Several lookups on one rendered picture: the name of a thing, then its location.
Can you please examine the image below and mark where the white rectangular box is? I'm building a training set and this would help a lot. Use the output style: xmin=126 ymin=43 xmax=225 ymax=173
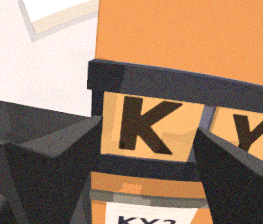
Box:
xmin=23 ymin=0 xmax=99 ymax=35

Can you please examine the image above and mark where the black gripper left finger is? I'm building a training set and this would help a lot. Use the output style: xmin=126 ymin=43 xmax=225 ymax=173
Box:
xmin=0 ymin=115 xmax=103 ymax=224

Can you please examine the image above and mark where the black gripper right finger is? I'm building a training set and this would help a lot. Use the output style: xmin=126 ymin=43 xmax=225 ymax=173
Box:
xmin=192 ymin=127 xmax=263 ymax=224

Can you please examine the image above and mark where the white paper ticket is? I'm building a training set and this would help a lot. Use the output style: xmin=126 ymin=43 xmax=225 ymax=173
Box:
xmin=106 ymin=201 xmax=198 ymax=224

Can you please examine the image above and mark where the orange tile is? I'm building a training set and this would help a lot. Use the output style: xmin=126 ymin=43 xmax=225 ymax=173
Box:
xmin=209 ymin=107 xmax=263 ymax=160
xmin=100 ymin=92 xmax=204 ymax=161

